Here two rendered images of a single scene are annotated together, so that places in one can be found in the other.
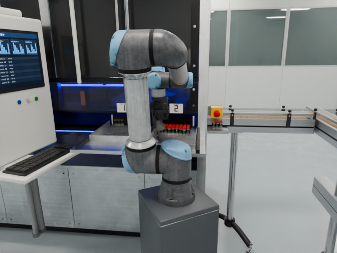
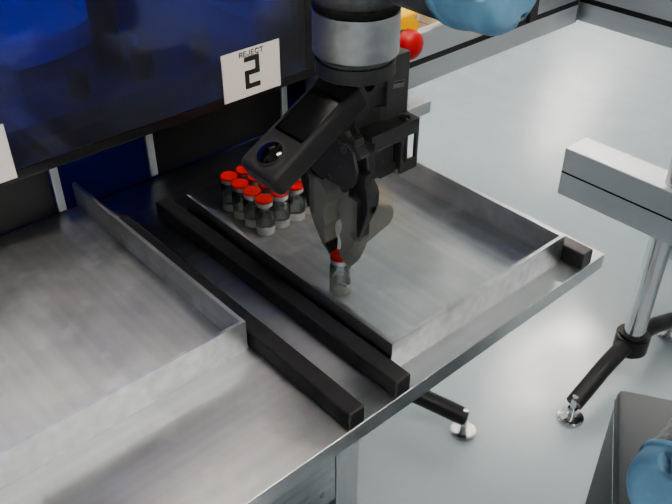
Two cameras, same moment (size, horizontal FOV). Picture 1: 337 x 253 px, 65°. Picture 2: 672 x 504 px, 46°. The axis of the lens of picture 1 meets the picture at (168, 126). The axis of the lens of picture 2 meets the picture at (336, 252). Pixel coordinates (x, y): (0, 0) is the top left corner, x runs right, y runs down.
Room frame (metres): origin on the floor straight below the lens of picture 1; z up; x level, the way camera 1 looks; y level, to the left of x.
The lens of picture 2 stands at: (0.96, 0.55, 1.40)
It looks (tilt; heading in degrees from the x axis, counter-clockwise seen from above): 36 degrees down; 311
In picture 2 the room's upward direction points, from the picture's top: straight up
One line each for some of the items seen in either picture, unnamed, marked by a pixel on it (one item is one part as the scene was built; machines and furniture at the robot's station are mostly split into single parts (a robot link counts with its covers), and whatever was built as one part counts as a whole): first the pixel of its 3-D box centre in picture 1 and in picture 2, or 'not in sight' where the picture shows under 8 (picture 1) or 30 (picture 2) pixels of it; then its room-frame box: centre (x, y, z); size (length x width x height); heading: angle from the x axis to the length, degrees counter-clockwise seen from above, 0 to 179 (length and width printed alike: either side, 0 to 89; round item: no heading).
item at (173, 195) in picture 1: (176, 185); not in sight; (0.96, -0.03, 0.84); 0.15 x 0.15 x 0.10
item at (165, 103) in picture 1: (160, 108); (359, 116); (1.38, 0.04, 1.07); 0.09 x 0.08 x 0.12; 83
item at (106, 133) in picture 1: (120, 130); (36, 308); (1.57, 0.30, 0.90); 0.34 x 0.26 x 0.04; 173
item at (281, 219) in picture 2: (174, 131); (317, 191); (1.51, -0.04, 0.90); 0.18 x 0.02 x 0.05; 83
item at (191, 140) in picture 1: (173, 137); (367, 227); (1.42, -0.03, 0.90); 0.34 x 0.26 x 0.04; 172
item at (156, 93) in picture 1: (158, 93); (353, 32); (1.38, 0.05, 1.15); 0.08 x 0.08 x 0.05
